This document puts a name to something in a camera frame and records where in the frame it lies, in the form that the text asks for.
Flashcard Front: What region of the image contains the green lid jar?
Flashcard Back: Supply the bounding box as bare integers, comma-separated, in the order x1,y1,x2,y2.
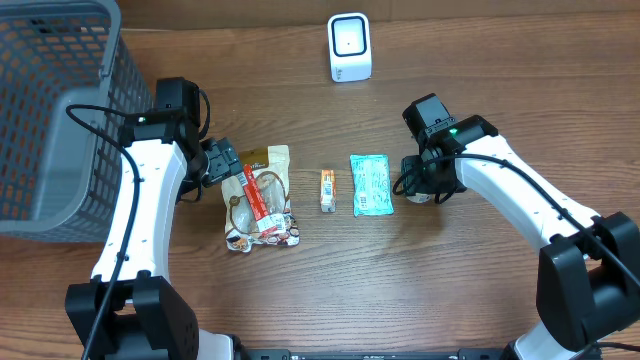
407,193,431,204

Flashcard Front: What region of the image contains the grey plastic shopping basket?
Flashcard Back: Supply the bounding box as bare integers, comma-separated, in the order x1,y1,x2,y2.
1,0,153,242

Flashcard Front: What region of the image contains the white barcode scanner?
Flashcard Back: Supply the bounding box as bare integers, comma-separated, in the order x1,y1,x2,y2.
327,12,373,83

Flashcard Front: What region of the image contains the white brown snack bag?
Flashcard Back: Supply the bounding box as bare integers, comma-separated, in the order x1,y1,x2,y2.
221,145,300,253

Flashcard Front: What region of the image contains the red white snack bar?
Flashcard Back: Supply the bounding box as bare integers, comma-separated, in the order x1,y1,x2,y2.
241,165,278,236

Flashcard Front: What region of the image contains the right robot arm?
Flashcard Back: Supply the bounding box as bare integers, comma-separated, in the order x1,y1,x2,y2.
392,94,639,359

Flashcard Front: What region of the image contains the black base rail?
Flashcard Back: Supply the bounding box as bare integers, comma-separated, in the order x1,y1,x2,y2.
234,348,515,360

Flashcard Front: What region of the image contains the teal wet wipes pack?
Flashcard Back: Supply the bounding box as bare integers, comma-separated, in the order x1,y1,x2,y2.
350,154,394,217

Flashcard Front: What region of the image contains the orange tissue pack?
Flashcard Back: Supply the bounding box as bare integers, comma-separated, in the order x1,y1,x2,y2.
320,169,336,213

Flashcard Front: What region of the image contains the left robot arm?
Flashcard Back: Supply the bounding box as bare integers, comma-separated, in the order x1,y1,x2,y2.
65,77,243,359

